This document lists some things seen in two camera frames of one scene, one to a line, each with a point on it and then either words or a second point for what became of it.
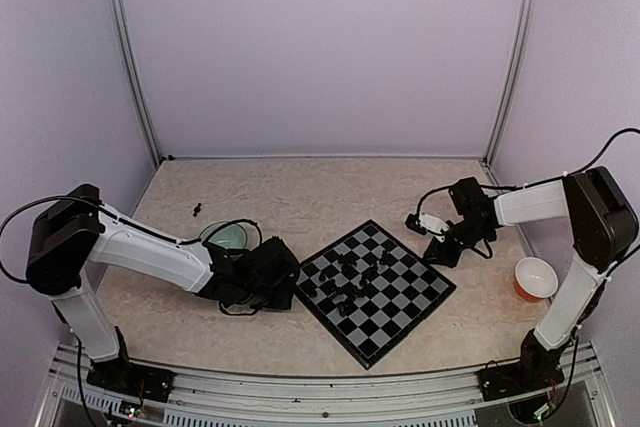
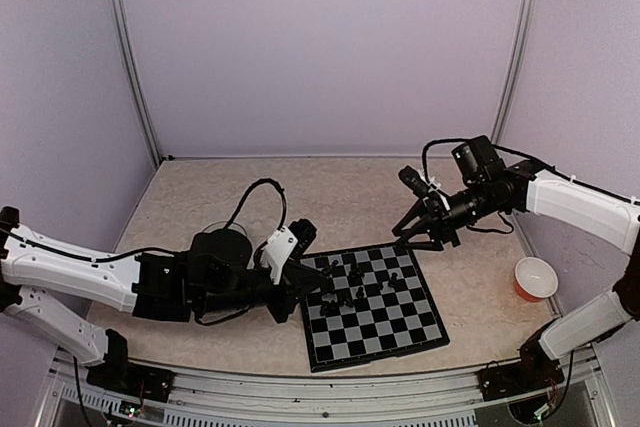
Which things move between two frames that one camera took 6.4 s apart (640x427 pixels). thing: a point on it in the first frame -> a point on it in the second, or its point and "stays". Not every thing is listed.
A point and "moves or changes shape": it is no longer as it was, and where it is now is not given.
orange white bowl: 535,278 stays
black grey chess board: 370,292 moves or changes shape
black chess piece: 385,259 -> 394,282
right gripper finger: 445,253 -> 414,213
